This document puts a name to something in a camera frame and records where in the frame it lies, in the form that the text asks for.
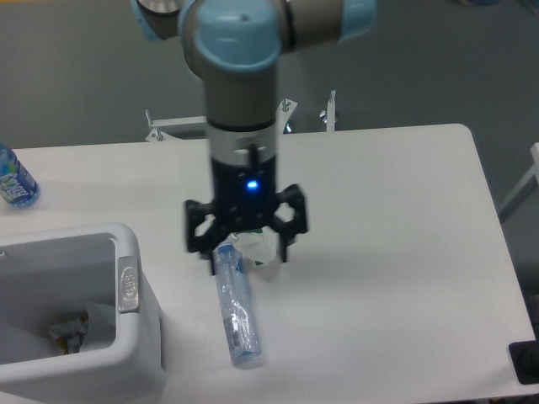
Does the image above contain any blue labelled water bottle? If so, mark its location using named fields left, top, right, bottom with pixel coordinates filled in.
left=1, top=144, right=40, bottom=208

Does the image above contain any white metal base frame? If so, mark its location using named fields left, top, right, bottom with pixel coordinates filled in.
left=145, top=89, right=339, bottom=142

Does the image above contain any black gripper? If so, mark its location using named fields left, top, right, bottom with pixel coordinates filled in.
left=184, top=157, right=308, bottom=276

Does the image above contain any crumpled white green wrapper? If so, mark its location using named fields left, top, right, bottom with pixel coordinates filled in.
left=231, top=228, right=277, bottom=267

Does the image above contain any black device at table edge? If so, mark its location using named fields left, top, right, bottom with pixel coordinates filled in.
left=509, top=340, right=538, bottom=385

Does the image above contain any crumpled trash inside can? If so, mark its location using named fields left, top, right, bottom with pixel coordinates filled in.
left=46, top=300, right=117, bottom=355

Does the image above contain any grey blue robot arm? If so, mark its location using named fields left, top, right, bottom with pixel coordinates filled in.
left=131, top=0, right=378, bottom=260

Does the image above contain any white frame at right edge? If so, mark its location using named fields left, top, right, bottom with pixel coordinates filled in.
left=498, top=142, right=538, bottom=223

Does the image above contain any empty clear plastic bottle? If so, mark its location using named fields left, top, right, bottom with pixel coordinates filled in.
left=213, top=242, right=262, bottom=369

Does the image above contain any white push-lid trash can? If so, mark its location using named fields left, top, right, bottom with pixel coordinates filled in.
left=1, top=223, right=167, bottom=403

